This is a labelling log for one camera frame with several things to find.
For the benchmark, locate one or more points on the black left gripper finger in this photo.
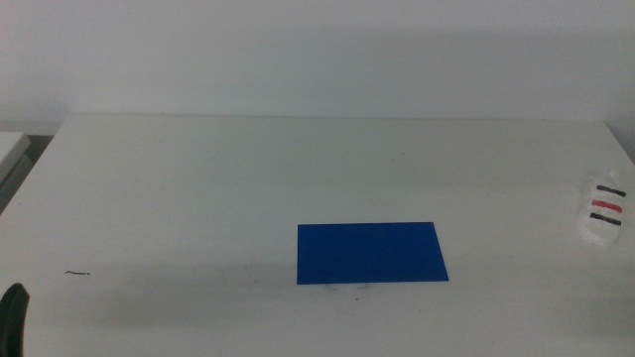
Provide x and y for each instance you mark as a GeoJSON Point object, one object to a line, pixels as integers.
{"type": "Point", "coordinates": [12, 322]}

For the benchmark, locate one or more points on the blue rectangular mat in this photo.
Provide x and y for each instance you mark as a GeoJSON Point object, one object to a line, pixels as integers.
{"type": "Point", "coordinates": [367, 253]}

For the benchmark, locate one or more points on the small dark thread scrap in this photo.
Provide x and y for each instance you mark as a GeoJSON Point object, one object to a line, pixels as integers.
{"type": "Point", "coordinates": [77, 273]}

